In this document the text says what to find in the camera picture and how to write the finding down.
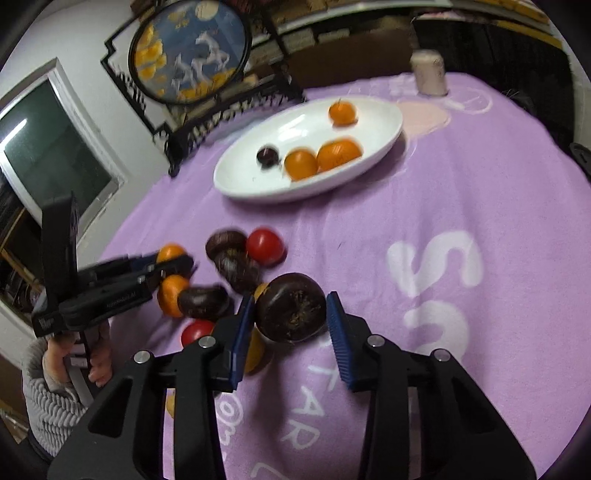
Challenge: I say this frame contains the brown cardboard box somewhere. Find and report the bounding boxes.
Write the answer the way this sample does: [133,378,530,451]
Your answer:
[284,21,414,90]

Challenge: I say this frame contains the white framed window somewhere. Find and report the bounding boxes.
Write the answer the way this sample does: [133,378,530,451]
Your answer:
[0,58,133,243]

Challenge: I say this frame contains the small dark purple plum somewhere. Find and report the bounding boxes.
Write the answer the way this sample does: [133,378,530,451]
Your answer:
[256,145,281,170]

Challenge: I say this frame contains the white oval plate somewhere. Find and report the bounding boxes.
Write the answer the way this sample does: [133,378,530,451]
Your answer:
[213,97,404,204]

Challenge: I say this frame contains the small orange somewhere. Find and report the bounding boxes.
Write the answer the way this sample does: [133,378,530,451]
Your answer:
[329,99,359,127]

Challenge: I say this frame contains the red tomato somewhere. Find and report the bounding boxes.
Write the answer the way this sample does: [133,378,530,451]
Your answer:
[181,319,215,349]
[246,228,284,267]

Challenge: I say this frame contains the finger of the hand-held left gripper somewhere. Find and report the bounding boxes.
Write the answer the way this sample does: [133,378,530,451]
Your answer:
[78,251,195,291]
[59,281,155,328]

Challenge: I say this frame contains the large orange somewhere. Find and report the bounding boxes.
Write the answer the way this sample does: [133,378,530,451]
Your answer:
[316,138,363,174]

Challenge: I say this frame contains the white cup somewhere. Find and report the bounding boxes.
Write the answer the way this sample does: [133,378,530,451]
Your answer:
[410,48,450,97]

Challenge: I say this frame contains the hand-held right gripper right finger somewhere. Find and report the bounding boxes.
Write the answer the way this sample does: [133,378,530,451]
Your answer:
[325,292,539,480]

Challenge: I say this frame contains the large dark purple plum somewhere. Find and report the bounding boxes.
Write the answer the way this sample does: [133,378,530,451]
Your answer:
[255,272,328,344]

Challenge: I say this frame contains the person's left forearm grey sleeve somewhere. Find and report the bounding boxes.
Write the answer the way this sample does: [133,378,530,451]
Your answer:
[21,339,93,457]

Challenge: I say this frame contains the person's left hand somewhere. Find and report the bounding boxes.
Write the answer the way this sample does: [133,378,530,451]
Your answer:
[44,322,115,388]

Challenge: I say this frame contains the purple printed blanket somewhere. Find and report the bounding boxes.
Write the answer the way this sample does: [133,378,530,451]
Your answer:
[99,71,591,480]

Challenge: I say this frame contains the round deer picture on stand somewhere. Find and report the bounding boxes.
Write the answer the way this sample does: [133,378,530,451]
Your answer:
[100,0,306,178]

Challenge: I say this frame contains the dark cabinet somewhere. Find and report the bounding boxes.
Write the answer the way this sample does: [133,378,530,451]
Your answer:
[411,14,575,139]

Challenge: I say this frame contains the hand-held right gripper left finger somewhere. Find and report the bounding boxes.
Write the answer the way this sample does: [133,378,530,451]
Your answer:
[48,293,257,480]

